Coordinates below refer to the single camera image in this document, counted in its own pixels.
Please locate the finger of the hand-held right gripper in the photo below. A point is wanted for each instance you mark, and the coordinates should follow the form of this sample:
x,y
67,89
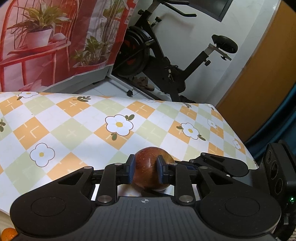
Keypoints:
x,y
226,166

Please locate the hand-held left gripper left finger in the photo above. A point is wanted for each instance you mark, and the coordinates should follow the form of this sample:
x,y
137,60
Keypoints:
x,y
130,169

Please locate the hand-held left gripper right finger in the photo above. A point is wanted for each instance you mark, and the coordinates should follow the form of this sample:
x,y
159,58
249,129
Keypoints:
x,y
161,170

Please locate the red apple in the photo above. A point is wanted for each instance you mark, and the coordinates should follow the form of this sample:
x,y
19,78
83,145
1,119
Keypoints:
x,y
146,166

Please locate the blue curtain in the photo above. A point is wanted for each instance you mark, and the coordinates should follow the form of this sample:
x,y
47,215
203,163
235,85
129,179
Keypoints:
x,y
277,125

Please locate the orange wooden door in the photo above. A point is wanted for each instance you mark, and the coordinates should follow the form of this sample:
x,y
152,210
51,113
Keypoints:
x,y
261,81

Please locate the black exercise bike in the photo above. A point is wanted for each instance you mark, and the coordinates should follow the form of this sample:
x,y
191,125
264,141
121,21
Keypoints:
x,y
138,53

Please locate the small tangerine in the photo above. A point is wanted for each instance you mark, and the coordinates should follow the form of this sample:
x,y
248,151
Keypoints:
x,y
8,235

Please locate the printed red chair backdrop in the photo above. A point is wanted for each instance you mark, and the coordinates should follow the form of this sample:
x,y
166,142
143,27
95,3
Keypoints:
x,y
34,58

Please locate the white metal frame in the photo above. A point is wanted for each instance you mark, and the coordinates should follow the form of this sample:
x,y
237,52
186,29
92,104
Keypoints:
x,y
118,82

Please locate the dark wall panel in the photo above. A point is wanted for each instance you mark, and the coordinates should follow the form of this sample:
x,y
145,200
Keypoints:
x,y
215,8

